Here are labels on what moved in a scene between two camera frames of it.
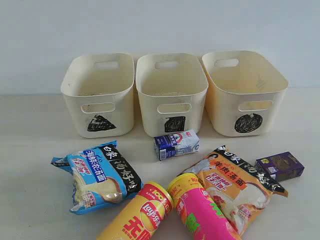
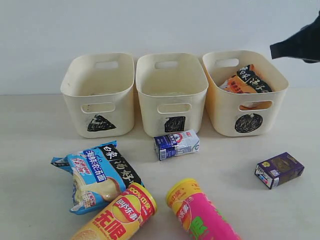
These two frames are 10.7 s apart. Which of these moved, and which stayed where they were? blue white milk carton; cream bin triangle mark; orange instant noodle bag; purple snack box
Moved: orange instant noodle bag
Stayed: blue white milk carton; cream bin triangle mark; purple snack box
